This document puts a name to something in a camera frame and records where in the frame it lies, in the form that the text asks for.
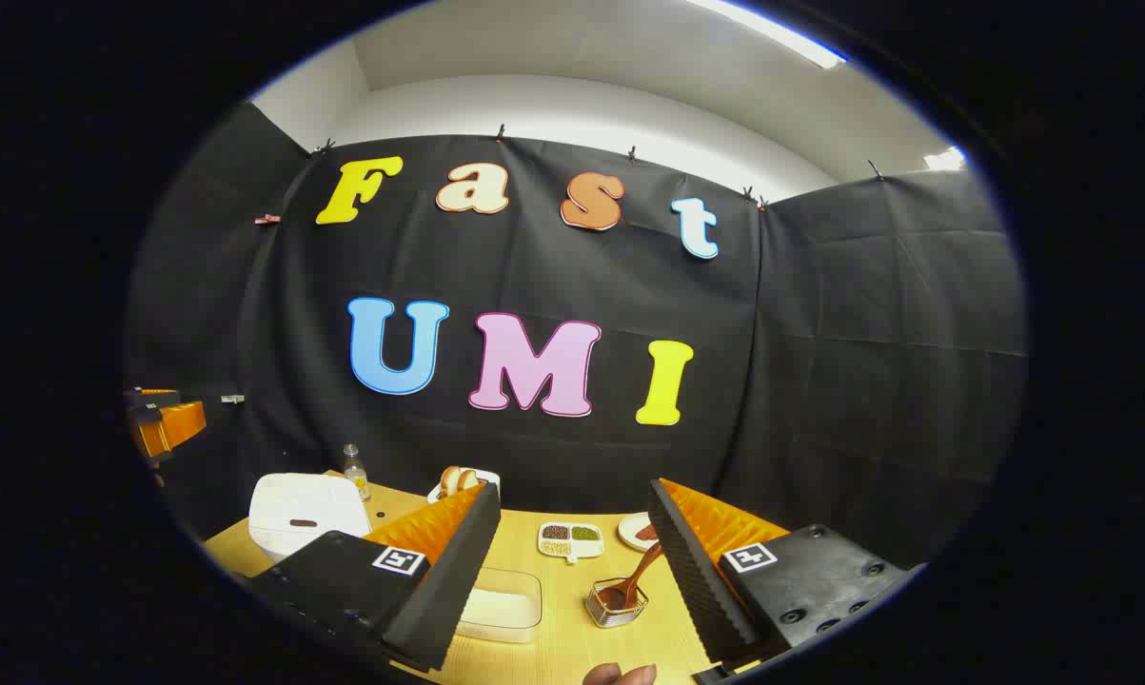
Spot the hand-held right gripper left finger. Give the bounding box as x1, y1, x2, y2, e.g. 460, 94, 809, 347
248, 482, 503, 674

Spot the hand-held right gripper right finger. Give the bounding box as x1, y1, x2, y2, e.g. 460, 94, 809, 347
648, 479, 925, 667

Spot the white rice heap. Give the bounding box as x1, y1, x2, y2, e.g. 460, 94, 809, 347
458, 589, 536, 631

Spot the brown wooden spoon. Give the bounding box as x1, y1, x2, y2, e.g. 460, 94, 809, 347
594, 542, 665, 612

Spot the wire metal chopstick holder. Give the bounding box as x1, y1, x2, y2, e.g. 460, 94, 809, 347
585, 577, 649, 629

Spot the white rice cooker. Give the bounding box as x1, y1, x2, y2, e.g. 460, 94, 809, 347
248, 473, 373, 562

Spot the clear plastic box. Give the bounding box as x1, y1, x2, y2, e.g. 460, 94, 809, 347
453, 568, 543, 644

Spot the round white plate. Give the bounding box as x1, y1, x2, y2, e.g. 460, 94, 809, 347
618, 513, 663, 553

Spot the white divided dish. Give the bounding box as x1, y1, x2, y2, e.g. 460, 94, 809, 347
537, 521, 605, 564

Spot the white toaster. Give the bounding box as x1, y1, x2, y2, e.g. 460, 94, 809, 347
427, 469, 502, 505

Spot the small clear bottle yellow label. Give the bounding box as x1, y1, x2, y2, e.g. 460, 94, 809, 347
343, 443, 371, 502

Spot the black backdrop cloth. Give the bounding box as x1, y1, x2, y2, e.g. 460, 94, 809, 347
125, 100, 1028, 572

